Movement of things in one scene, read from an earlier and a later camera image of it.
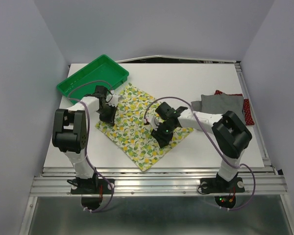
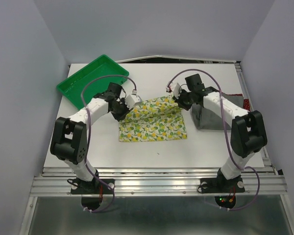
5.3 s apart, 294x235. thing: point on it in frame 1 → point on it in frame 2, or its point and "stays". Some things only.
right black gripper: [162, 140] → [180, 103]
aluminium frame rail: [156, 180] stays
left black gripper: [110, 120] → [126, 110]
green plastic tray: [105, 72] stays
